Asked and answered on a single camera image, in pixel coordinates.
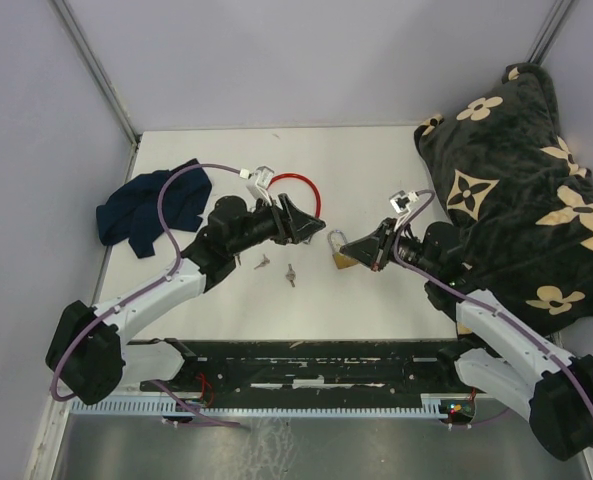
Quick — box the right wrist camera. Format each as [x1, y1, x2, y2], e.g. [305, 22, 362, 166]
[389, 190, 419, 219]

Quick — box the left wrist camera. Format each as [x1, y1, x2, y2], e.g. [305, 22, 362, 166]
[239, 166, 275, 204]

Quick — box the white slotted cable duct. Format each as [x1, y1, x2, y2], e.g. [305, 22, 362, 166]
[69, 394, 467, 419]

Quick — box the navy blue cloth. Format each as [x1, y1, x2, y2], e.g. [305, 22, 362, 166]
[96, 159, 212, 259]

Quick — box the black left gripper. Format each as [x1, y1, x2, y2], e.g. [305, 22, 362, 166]
[229, 193, 326, 255]

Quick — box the red cable lock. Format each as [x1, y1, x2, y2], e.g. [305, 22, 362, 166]
[269, 172, 322, 218]

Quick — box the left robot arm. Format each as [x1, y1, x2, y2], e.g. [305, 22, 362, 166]
[45, 194, 326, 405]

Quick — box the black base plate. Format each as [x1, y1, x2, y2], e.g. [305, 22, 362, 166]
[160, 339, 472, 405]

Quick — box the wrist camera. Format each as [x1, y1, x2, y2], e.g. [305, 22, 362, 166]
[239, 166, 275, 204]
[389, 190, 419, 219]

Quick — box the black floral blanket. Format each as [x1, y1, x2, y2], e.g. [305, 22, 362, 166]
[414, 63, 593, 335]

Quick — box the silver key bunch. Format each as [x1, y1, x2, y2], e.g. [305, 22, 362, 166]
[285, 263, 296, 287]

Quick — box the brass padlock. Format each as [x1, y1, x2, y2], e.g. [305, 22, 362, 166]
[327, 230, 357, 270]

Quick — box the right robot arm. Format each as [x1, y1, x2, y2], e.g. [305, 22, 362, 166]
[344, 218, 593, 461]

